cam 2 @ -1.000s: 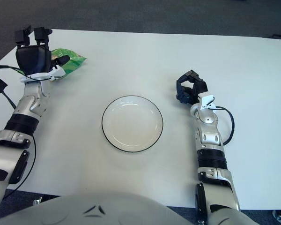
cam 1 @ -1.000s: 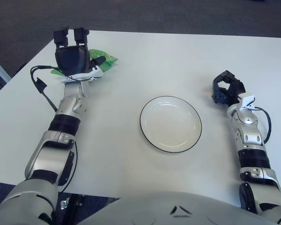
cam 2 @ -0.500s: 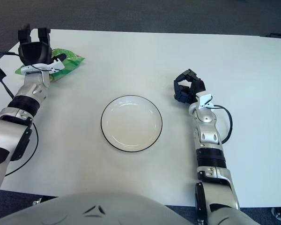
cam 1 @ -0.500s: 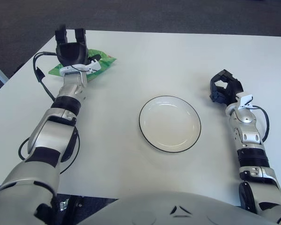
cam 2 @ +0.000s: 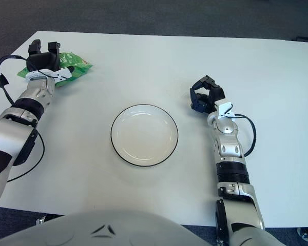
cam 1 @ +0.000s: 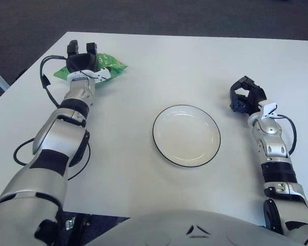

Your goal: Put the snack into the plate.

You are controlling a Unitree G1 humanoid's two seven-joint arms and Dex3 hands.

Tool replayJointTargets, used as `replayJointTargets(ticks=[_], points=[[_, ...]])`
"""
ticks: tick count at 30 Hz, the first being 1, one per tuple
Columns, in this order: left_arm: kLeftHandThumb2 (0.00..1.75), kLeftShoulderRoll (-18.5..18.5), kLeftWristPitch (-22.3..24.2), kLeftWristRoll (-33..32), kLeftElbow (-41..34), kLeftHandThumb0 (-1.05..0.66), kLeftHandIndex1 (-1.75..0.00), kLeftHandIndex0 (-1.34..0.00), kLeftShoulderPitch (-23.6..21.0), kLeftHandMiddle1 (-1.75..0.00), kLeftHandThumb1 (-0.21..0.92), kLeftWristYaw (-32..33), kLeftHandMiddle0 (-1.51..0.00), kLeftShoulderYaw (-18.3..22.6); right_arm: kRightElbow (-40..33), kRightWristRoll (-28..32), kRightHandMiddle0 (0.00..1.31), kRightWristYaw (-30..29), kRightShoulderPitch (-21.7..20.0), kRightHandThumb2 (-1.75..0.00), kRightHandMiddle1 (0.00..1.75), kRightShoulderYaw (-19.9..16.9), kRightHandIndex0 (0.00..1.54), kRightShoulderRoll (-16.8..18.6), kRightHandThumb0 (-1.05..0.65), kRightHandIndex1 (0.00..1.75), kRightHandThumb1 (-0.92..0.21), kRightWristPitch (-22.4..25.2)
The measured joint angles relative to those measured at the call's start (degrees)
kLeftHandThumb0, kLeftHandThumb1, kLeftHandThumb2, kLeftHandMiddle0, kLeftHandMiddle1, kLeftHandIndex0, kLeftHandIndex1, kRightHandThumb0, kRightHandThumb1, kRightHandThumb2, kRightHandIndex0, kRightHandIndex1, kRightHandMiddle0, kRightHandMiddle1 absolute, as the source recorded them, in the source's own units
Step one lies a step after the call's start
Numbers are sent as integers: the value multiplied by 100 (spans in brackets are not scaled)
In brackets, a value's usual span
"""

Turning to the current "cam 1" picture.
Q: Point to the silver foil wrapper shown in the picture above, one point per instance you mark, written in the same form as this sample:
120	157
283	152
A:
70	223

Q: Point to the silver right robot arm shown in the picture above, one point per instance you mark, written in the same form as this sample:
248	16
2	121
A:
277	159

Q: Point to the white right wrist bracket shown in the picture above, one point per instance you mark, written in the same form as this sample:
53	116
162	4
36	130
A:
268	109

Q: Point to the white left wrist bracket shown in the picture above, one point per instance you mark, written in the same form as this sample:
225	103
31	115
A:
102	74

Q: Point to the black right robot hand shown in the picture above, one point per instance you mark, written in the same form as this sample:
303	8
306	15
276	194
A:
249	98

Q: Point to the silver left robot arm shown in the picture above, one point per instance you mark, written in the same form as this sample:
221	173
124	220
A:
48	143

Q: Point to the white plate with black rim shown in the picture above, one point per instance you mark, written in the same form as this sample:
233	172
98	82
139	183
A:
186	135

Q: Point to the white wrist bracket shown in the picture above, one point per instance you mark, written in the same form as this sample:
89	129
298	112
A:
102	74
268	109

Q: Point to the grey robot torso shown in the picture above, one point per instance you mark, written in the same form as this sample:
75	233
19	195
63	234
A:
195	228

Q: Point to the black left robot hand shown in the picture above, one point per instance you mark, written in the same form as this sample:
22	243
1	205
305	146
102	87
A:
80	61

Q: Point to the green snack bag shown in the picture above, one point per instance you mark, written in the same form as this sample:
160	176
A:
113	68

